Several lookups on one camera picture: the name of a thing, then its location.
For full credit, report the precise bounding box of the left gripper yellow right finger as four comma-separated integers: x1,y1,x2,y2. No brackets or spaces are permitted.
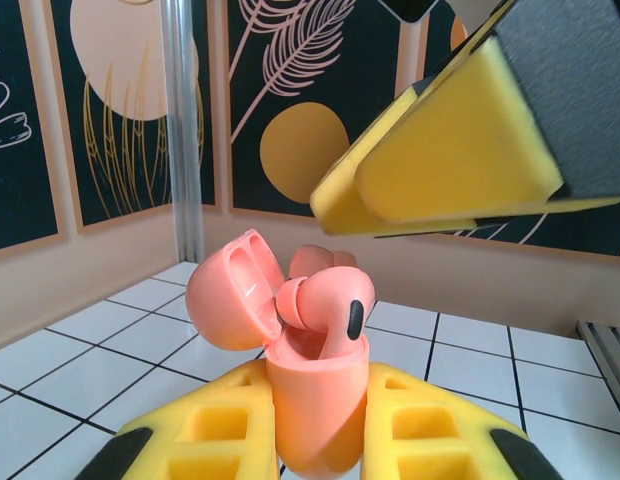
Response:
362,362,561,480

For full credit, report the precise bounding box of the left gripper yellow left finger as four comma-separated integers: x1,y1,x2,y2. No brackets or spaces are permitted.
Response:
74,360,280,480

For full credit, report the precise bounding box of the pink earbud charging case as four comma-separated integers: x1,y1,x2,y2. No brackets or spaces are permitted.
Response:
186,228,370,475

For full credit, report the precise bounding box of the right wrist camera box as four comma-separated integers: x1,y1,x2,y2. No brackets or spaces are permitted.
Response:
377,0,441,24

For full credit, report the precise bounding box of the aluminium corner post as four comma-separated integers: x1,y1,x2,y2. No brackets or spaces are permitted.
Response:
162,0,207,265

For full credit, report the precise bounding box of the aluminium side rail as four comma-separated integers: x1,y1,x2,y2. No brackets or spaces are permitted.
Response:
575,318,620,382

